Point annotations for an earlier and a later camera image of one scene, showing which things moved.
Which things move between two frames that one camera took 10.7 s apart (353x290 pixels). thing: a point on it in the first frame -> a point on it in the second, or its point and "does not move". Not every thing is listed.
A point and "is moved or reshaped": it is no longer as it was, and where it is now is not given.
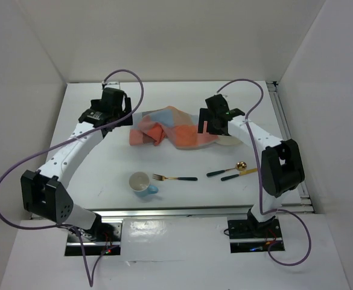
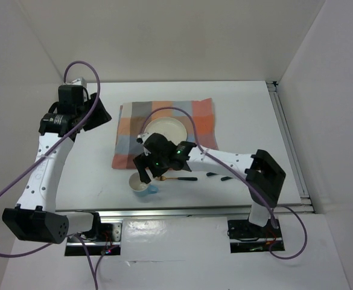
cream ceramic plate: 228,140 -> 172,128
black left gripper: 127,107 -> 102,116
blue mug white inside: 139,183 does not move
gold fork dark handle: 162,177 does not move
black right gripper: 205,115 -> 142,161
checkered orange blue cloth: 168,126 is moved or reshaped
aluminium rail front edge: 173,212 does not move
